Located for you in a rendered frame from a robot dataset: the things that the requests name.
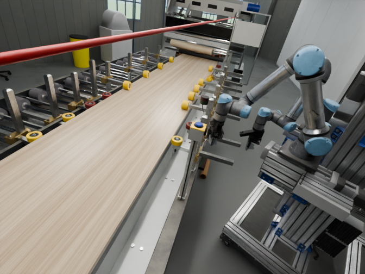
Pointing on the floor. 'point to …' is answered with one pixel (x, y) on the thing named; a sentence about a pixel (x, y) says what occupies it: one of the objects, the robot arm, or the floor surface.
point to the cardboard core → (205, 170)
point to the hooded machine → (115, 51)
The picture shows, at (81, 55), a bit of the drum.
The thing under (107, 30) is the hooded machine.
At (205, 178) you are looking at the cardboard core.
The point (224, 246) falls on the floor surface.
